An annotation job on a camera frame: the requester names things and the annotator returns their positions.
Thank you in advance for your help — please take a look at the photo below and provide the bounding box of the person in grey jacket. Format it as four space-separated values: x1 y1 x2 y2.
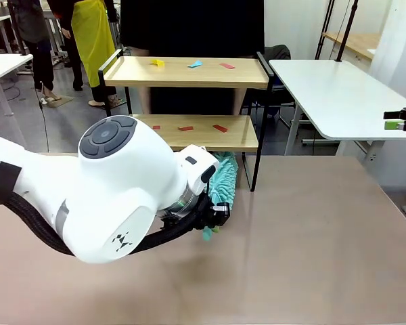
6 0 64 102

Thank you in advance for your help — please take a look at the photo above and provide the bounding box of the wooden top table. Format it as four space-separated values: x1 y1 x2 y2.
321 31 382 62

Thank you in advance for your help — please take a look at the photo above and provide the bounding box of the teal chenille duster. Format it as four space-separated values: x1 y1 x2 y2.
202 152 240 242

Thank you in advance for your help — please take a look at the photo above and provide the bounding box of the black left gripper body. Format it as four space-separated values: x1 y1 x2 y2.
191 196 217 233

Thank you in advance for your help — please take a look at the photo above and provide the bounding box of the dark grey plastic stool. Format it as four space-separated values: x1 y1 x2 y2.
240 84 297 119

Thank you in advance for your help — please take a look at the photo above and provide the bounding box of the black braided cable sleeve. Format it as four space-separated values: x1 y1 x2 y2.
0 189 210 258

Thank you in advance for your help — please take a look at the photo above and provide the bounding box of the black stand pole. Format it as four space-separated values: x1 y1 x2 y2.
336 0 359 62
9 0 27 56

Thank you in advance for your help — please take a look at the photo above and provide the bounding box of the person in black clothes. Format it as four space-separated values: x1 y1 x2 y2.
120 0 267 116

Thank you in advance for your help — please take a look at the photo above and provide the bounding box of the person in dark red clothes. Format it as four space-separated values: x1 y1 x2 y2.
47 0 85 91

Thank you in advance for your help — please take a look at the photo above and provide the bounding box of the beige floor mat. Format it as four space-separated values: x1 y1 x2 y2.
42 95 75 109

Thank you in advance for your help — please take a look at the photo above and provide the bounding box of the two-tier wooden shelf black frame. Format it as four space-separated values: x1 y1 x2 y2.
97 49 275 193

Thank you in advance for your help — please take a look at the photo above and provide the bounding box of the person in yellow apron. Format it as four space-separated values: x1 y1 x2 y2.
70 0 122 108

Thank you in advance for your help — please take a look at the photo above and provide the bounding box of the thin black hanging cable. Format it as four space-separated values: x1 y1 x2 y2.
36 79 51 153

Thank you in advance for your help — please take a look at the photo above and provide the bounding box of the black tripod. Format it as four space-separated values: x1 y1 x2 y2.
315 0 336 61

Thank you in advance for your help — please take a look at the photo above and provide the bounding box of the black office chair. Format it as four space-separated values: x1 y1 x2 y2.
263 43 292 62

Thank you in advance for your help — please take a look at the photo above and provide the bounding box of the white side table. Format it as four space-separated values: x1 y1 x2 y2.
268 59 406 163

